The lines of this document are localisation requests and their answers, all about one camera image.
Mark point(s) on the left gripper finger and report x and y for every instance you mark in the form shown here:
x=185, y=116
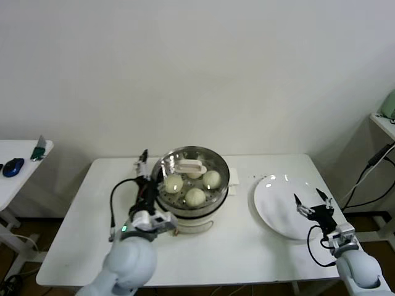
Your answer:
x=159, y=182
x=142, y=166

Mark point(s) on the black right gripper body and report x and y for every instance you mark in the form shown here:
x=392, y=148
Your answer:
x=324, y=219

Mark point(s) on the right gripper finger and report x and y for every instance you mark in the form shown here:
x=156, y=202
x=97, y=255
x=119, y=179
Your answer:
x=301, y=208
x=325, y=200

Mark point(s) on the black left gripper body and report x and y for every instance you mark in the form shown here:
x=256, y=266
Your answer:
x=146, y=197

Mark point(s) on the white steamed baozi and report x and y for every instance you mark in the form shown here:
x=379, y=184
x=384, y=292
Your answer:
x=172, y=184
x=195, y=198
x=211, y=179
x=194, y=176

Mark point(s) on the round glass pot lid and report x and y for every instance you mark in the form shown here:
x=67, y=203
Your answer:
x=191, y=168

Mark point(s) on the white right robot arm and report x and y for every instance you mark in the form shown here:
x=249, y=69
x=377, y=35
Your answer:
x=361, y=271

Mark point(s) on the steel perforated steamer basket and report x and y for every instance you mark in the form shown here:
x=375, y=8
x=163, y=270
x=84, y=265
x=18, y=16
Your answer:
x=197, y=212

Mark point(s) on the white round plate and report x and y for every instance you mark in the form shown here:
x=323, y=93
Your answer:
x=277, y=203

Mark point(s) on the white electric cooker base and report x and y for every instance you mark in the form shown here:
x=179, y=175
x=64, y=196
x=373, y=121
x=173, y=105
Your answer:
x=191, y=226

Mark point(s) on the white shelf table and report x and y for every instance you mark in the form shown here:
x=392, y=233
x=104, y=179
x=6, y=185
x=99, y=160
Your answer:
x=384, y=123

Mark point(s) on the green clip tool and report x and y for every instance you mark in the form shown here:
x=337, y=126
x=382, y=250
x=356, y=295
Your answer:
x=37, y=152

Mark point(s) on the pale green appliance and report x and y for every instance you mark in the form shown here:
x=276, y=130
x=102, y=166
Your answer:
x=389, y=106

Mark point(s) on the white side table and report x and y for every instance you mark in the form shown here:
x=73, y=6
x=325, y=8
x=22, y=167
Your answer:
x=18, y=148

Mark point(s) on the blue computer mouse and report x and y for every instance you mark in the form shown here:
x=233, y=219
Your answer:
x=12, y=166

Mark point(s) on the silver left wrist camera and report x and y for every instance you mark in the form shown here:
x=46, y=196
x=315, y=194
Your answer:
x=154, y=220

